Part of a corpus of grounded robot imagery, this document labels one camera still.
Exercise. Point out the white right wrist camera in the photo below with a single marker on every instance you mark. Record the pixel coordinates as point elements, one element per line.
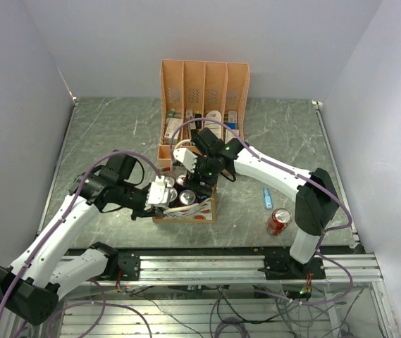
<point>187,158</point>

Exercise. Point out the black items in organizer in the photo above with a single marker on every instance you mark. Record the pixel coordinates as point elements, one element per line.
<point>193,120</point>

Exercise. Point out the purple Fanta can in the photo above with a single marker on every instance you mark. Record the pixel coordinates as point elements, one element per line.
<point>187,197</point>

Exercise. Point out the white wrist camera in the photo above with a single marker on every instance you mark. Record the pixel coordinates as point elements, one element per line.
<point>158,193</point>
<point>187,158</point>

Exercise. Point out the Red Bull can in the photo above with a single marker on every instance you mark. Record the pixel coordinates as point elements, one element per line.
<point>180,180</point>

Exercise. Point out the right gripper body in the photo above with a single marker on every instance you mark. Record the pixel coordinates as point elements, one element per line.
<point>204,171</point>

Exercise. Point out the peach plastic file organizer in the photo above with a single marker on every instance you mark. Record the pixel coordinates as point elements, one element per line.
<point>201,87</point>

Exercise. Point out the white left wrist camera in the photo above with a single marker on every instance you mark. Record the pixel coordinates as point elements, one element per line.
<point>158,193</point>

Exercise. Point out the red cola can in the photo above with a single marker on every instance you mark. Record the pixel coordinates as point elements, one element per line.
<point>278,221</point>

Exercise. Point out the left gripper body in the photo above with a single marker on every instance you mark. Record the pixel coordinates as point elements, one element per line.
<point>130,197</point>

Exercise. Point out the small blue tube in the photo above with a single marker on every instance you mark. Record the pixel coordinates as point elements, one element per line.
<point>268,204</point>

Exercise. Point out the aluminium table edge rail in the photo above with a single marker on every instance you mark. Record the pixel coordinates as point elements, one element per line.
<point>317,107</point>

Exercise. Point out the red and white box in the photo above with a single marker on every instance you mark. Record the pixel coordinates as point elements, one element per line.
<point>172,124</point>

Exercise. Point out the white oval pack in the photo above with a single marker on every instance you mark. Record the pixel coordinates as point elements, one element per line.
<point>213,118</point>

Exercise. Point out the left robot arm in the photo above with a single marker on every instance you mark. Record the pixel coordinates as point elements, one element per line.
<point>62,232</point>

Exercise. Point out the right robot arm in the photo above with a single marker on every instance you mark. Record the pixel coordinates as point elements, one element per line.
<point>313,192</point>

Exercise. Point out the black and yellow can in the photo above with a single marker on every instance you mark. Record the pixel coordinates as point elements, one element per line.
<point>173,194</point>

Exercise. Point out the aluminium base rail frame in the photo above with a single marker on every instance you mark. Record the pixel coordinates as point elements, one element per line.
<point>259,291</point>

